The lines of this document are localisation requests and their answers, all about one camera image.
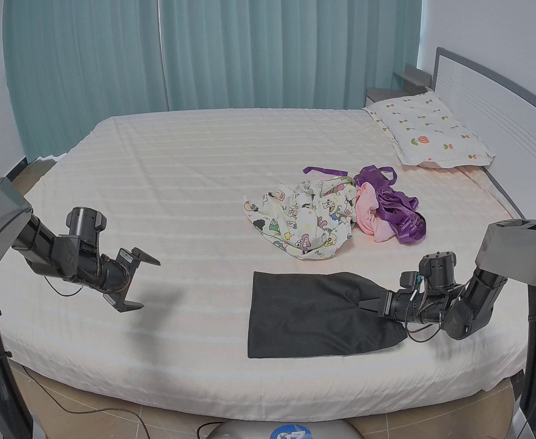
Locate grey bedside table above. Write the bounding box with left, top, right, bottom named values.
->
left=365, top=63, right=433, bottom=106

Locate blue-green curtain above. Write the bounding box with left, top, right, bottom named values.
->
left=158, top=0, right=424, bottom=111
left=3, top=0, right=168, bottom=161

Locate purple garment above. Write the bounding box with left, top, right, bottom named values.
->
left=302, top=165, right=429, bottom=246

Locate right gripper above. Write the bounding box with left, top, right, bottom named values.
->
left=377, top=290, right=416, bottom=323

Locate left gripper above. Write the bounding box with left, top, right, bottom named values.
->
left=96, top=247, right=161, bottom=313

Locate black T-shirt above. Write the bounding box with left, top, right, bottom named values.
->
left=247, top=270, right=408, bottom=359

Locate white printed pyjama top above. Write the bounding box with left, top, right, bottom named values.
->
left=243, top=177, right=358, bottom=260

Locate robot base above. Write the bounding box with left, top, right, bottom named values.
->
left=204, top=420, right=365, bottom=439

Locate black cable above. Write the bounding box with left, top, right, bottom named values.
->
left=23, top=366, right=225, bottom=439

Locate white printed pillow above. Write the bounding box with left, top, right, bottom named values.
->
left=364, top=92, right=496, bottom=169

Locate bed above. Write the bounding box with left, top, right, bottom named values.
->
left=0, top=46, right=536, bottom=419

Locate pink garment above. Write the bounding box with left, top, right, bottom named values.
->
left=352, top=185, right=394, bottom=243

